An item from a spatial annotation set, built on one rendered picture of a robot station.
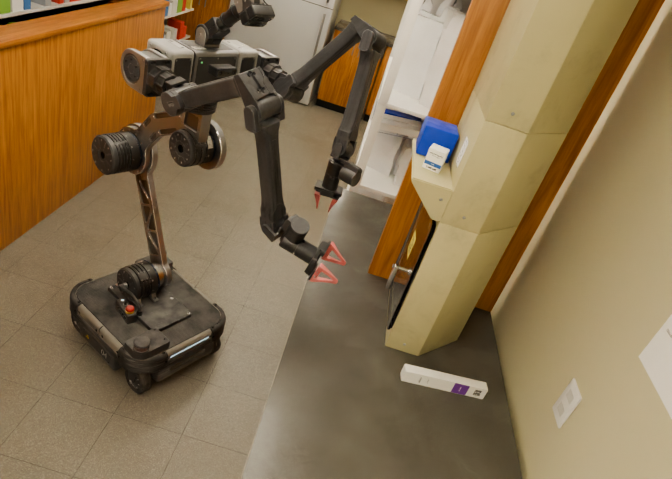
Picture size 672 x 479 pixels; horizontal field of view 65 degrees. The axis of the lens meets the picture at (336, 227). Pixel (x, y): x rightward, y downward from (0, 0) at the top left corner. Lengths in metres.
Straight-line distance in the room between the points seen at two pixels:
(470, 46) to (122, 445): 1.99
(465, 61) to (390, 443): 1.10
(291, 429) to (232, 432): 1.16
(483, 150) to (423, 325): 0.58
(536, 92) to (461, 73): 0.40
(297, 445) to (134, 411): 1.31
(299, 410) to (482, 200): 0.73
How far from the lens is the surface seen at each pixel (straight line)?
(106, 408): 2.59
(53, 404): 2.61
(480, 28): 1.68
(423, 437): 1.52
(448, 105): 1.72
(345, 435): 1.43
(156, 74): 1.75
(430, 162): 1.48
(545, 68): 1.35
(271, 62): 2.11
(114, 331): 2.55
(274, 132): 1.42
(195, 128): 2.07
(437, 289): 1.57
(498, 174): 1.41
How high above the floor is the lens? 2.03
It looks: 30 degrees down
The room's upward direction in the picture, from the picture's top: 18 degrees clockwise
